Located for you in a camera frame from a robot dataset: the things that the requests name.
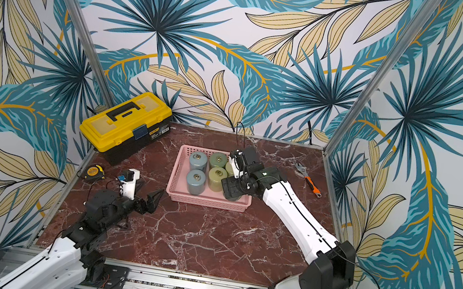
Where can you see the yellow black tape measure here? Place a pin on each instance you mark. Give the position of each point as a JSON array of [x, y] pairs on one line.
[[92, 174]]

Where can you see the yellow-green tea canister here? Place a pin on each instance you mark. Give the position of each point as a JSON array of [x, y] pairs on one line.
[[215, 177], [229, 169]]

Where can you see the pink perforated plastic basket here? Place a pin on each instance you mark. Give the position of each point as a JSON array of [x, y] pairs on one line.
[[177, 185]]

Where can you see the yellow-green front tea canister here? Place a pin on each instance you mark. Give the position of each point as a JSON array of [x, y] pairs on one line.
[[215, 177]]

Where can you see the dark green rear tea canister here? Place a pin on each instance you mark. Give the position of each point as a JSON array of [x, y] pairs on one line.
[[218, 159]]

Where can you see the blue rear tea canister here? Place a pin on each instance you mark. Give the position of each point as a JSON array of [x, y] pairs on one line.
[[198, 161]]

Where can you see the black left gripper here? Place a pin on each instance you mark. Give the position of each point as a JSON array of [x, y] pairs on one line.
[[143, 208]]

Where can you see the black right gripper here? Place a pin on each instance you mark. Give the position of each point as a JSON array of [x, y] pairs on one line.
[[233, 186]]

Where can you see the yellow black toolbox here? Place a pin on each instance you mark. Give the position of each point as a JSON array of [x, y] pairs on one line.
[[123, 130]]

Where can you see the blue front tea canister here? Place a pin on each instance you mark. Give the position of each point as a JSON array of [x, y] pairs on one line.
[[196, 182]]

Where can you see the dark green tea canister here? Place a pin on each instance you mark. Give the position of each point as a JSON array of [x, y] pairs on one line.
[[218, 159], [234, 199]]

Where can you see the orange handled adjustable wrench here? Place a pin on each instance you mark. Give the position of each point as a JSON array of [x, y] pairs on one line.
[[301, 170]]

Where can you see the dark green front tea canister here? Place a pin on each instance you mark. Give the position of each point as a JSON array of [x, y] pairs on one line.
[[234, 199]]

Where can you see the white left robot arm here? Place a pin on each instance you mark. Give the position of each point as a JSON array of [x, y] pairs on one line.
[[73, 257]]

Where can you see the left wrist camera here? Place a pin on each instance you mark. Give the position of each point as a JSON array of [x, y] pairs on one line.
[[128, 183]]

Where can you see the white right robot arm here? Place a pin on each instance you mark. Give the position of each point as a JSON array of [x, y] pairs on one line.
[[331, 263]]

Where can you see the yellow-green rear tea canister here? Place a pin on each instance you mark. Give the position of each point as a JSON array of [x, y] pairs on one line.
[[229, 169]]

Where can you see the blue tea canister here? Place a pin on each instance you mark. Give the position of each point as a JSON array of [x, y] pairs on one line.
[[196, 182], [198, 161]]

